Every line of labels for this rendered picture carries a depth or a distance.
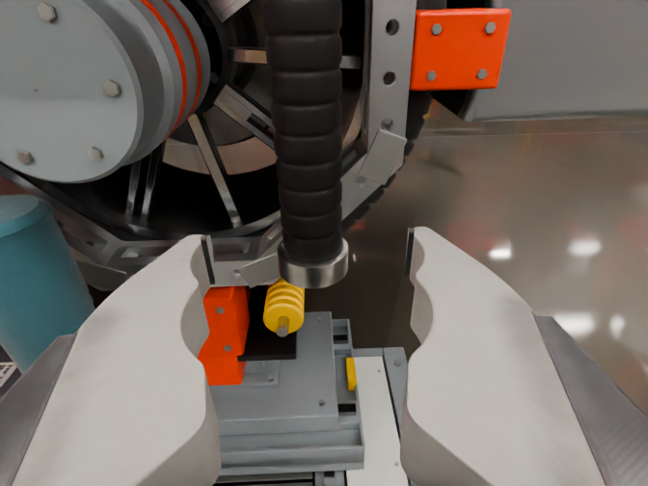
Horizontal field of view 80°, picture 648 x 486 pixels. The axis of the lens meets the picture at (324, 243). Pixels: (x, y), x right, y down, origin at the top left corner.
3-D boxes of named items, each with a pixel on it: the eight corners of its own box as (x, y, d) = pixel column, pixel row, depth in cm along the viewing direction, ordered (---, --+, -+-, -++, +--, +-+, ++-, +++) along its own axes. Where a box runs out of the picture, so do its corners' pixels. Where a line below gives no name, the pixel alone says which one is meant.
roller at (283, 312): (306, 239, 80) (305, 214, 77) (304, 347, 55) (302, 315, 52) (278, 240, 80) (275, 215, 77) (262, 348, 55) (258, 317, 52)
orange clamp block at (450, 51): (394, 79, 45) (472, 77, 46) (410, 93, 39) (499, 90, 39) (399, 10, 42) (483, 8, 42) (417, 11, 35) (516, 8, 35)
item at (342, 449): (348, 341, 110) (349, 315, 105) (364, 472, 79) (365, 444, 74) (170, 348, 109) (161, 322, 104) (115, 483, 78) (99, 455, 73)
